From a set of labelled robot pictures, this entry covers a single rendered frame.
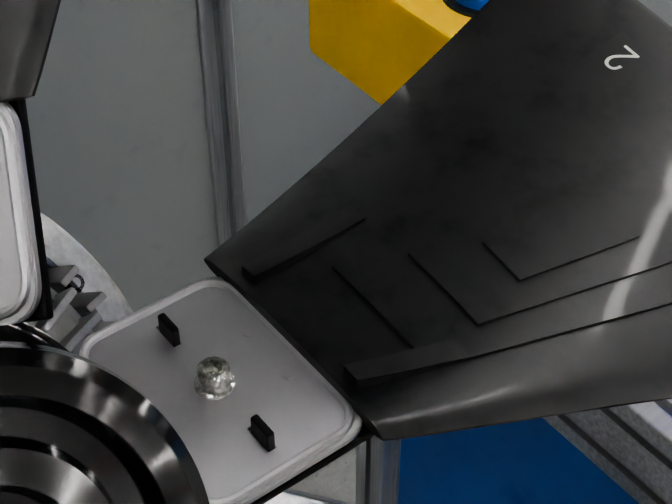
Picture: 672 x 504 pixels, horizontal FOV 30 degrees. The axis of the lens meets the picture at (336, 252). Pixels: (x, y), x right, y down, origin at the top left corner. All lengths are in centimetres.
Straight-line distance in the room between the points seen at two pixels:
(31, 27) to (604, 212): 22
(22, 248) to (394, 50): 49
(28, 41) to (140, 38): 90
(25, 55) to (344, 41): 52
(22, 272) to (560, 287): 19
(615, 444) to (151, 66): 64
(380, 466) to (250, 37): 47
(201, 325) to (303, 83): 101
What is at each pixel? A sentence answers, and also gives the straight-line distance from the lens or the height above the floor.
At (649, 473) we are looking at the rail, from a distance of 88.
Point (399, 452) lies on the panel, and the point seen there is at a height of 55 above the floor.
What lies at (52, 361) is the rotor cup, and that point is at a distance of 33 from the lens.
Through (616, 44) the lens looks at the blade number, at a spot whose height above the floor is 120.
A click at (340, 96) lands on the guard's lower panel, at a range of 148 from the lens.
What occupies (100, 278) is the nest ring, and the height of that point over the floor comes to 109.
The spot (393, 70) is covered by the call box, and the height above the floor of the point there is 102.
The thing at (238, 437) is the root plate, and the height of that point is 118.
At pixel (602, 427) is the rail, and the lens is 89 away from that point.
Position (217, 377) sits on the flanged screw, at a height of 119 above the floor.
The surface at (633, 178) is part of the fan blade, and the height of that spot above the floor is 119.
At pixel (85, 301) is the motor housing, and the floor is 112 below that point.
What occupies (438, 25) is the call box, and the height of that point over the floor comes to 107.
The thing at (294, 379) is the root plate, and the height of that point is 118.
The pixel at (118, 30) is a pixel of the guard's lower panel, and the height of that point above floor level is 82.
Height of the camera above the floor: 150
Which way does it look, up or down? 43 degrees down
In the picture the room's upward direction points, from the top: straight up
